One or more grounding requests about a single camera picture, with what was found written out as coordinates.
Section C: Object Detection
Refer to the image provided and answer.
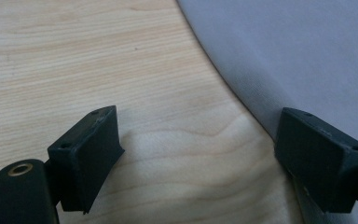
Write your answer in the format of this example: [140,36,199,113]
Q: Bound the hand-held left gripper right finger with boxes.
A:
[274,107,358,215]

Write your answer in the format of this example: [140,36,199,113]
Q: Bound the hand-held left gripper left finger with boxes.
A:
[47,105,126,215]

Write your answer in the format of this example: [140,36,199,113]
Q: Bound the gray pants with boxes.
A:
[176,0,358,224]

